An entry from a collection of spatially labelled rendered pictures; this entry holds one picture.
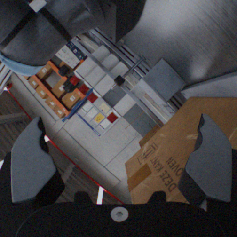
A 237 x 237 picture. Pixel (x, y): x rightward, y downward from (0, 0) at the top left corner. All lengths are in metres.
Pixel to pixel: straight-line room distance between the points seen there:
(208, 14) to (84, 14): 0.23
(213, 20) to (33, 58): 0.33
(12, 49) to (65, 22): 0.12
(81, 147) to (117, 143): 1.31
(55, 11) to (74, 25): 0.05
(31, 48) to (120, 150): 5.19
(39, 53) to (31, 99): 5.66
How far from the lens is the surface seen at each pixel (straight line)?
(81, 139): 5.41
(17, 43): 0.33
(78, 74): 0.63
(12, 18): 0.33
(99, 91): 0.60
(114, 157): 5.44
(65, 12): 0.33
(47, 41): 0.34
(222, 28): 0.25
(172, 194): 0.23
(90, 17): 0.34
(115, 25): 0.34
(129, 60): 0.59
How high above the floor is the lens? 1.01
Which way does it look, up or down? 3 degrees up
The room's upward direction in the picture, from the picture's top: 135 degrees counter-clockwise
